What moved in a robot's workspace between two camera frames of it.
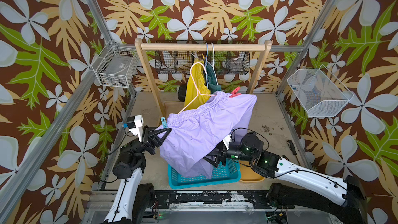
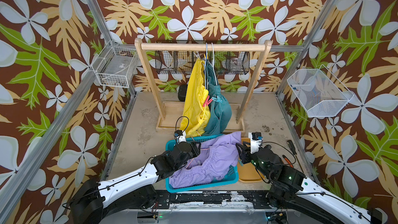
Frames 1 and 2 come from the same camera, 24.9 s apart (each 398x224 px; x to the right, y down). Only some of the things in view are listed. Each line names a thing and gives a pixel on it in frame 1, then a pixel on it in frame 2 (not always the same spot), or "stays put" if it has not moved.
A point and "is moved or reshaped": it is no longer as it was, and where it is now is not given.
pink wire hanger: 196,85 → 208,148
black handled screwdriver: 293,150 stays put
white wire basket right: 321,93 stays put
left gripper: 149,138 → 194,150
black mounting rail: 222,199 stays put
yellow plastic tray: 247,174 stays put
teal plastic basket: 230,172 → 230,177
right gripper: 214,163 → 245,153
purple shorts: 197,131 is moved or reshaped
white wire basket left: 116,65 stays put
